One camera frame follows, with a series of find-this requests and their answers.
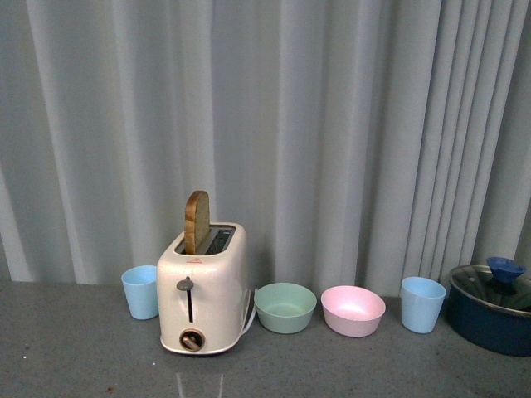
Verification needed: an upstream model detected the dark blue saucepan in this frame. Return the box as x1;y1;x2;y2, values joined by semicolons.
446;289;530;357

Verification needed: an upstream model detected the grey pleated curtain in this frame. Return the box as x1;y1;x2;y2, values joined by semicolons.
1;1;530;296

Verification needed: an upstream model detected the slice of brown bread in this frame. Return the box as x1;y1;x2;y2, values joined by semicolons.
184;191;210;255

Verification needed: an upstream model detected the white toaster power cable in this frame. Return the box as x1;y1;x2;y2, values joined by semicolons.
240;287;259;335

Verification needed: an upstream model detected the light blue cup left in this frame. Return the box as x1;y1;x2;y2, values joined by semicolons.
121;265;158;320

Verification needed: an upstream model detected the cream two-slot toaster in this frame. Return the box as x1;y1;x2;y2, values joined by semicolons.
157;223;251;356

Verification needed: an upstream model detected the light blue cup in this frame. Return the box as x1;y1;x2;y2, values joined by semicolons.
121;265;158;320
401;276;446;334

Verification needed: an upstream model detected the pink plastic bowl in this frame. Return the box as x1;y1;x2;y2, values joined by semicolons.
321;285;386;337

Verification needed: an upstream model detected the light blue cup right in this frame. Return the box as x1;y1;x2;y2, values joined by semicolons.
401;276;446;334

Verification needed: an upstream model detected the green plastic bowl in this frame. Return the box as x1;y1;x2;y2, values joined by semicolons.
254;283;317;334

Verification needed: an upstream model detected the glass lid blue knob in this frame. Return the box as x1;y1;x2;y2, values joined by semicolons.
450;256;530;317

